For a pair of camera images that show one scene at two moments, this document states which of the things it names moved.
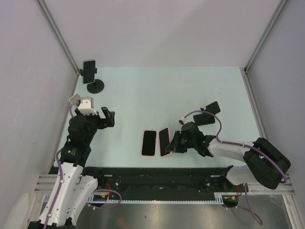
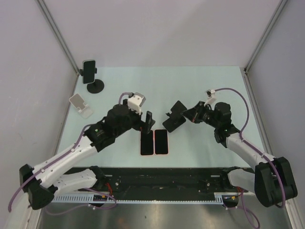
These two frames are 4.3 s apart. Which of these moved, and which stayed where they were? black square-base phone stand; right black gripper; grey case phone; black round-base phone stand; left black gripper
Moved: left black gripper; right black gripper; black square-base phone stand
Stayed: grey case phone; black round-base phone stand
